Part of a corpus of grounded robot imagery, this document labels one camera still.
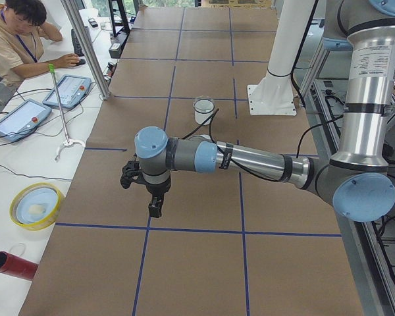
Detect aluminium frame post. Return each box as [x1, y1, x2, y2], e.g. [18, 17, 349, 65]
[61, 0, 110, 100]

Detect reacher grabber stick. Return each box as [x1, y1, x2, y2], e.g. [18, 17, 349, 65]
[49, 63, 86, 162]

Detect yellow tape roll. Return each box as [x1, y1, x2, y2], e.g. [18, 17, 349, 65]
[9, 182, 65, 231]

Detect blue teach pendant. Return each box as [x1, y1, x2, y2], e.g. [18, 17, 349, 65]
[0, 99, 51, 142]
[42, 74, 92, 109]

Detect white enamel mug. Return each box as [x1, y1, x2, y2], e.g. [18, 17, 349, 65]
[193, 97, 215, 125]

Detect near blue teach pendant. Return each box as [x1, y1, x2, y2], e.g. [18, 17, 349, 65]
[0, 99, 51, 142]

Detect black computer box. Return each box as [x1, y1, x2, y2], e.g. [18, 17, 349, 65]
[108, 32, 128, 59]

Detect clear glass funnel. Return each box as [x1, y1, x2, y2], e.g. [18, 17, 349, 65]
[193, 96, 215, 114]

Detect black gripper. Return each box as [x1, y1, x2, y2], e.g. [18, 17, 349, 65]
[145, 180, 171, 218]

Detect seated person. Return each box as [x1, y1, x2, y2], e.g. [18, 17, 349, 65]
[0, 1, 80, 88]

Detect red cardboard tube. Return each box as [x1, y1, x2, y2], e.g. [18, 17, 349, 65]
[0, 251, 38, 281]

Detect white camera post with base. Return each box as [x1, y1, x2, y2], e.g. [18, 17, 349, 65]
[248, 0, 317, 116]

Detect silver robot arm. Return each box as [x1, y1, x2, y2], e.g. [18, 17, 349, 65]
[120, 1, 395, 222]

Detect far blue teach pendant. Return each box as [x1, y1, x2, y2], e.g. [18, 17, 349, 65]
[42, 74, 92, 109]

